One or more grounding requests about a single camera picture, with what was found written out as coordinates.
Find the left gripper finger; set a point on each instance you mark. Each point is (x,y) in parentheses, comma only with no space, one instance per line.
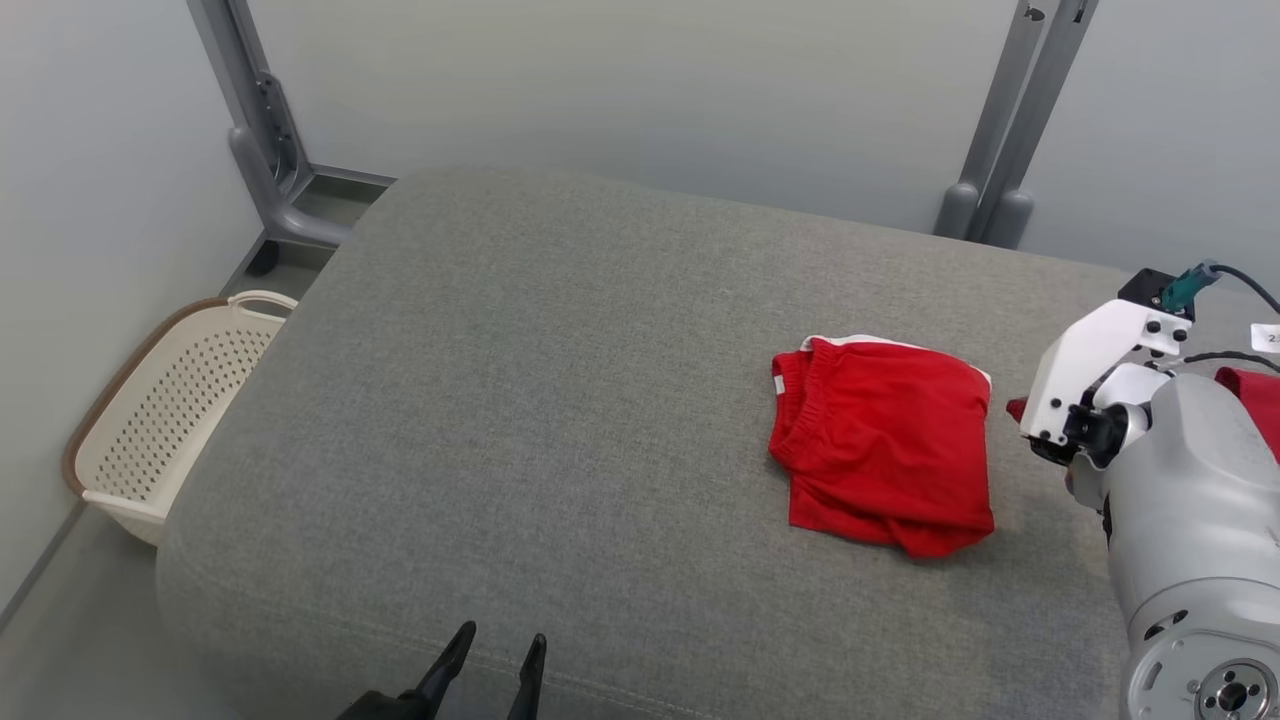
(530,680)
(448,670)

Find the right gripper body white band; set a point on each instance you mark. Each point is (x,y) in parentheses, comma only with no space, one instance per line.
(1075,360)

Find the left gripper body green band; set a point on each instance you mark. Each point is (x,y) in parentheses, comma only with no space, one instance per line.
(380,708)

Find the red white basketball jersey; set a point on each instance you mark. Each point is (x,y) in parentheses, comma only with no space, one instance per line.
(1255,400)

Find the red basketball shorts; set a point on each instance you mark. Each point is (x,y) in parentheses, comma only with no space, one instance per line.
(880,440)

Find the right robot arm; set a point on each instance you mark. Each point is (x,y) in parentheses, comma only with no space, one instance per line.
(1190,500)

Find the cream perforated laundry basket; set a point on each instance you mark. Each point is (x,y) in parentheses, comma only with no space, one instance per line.
(120,505)

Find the grey metal post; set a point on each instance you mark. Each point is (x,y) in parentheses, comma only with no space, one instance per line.
(998,100)
(1045,100)

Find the grey metal corner frame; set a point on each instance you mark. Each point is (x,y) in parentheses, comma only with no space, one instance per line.
(262,140)

